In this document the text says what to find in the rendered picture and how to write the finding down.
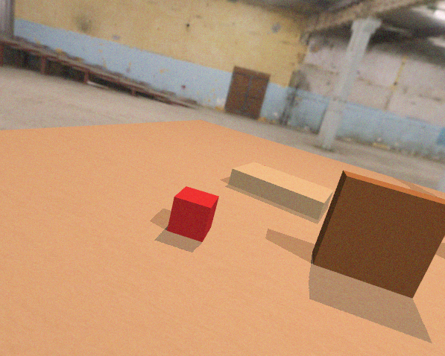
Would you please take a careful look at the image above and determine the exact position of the brown square block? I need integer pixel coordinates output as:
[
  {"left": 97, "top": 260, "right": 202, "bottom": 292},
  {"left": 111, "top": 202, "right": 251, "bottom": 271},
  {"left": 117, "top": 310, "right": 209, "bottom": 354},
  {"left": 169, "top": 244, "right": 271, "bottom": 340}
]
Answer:
[{"left": 312, "top": 171, "right": 445, "bottom": 298}]

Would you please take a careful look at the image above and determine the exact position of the red cube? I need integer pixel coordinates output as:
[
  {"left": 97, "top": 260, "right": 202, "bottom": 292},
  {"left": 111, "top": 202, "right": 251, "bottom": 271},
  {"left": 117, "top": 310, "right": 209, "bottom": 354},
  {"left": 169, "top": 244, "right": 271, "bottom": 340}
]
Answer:
[{"left": 167, "top": 186, "right": 219, "bottom": 242}]

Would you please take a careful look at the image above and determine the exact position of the tan wooden board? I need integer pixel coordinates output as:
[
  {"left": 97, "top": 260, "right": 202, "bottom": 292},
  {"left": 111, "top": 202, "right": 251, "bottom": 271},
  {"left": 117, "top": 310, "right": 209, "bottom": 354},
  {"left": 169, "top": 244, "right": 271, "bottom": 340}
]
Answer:
[{"left": 228, "top": 162, "right": 334, "bottom": 220}]

